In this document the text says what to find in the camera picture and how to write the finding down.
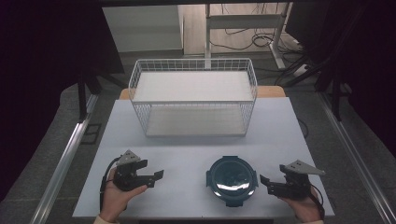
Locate white cabinet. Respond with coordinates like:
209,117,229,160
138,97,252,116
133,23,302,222
102,4,185,54

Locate black curtain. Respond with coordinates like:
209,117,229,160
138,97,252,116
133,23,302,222
0,0,126,202
284,0,396,158

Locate person's left hand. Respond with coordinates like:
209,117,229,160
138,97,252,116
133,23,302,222
98,167,149,223

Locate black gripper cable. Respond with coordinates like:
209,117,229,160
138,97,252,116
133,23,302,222
98,156,121,213
307,182,327,219

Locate aluminium rail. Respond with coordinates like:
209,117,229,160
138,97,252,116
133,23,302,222
28,92,101,224
317,91,396,224

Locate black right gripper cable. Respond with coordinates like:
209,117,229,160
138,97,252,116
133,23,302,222
307,182,327,219

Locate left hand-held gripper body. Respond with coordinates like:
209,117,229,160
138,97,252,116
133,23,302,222
112,149,157,192

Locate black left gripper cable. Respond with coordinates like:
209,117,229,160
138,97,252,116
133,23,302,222
98,156,121,213

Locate person's right hand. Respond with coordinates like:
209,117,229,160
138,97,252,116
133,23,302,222
280,186,325,223

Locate black metal stand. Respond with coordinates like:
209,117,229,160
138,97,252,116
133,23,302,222
76,69,127,123
281,55,354,123

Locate white table cover sheet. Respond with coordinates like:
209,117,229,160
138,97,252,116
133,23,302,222
72,96,336,219

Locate white metal desk frame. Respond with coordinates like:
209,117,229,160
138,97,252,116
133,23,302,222
204,2,293,70

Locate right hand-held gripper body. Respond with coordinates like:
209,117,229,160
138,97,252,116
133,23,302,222
266,159,327,201

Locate dark green round food container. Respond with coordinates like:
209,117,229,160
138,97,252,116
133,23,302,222
205,155,260,208

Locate white power strip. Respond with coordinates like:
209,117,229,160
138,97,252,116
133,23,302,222
292,63,313,77

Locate black floor cables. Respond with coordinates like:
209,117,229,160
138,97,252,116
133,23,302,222
208,3,309,64

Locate white wire shelf rack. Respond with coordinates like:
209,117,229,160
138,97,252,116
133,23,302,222
128,58,259,138

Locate black floor frame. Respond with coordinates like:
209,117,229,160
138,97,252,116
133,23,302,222
80,122,103,146

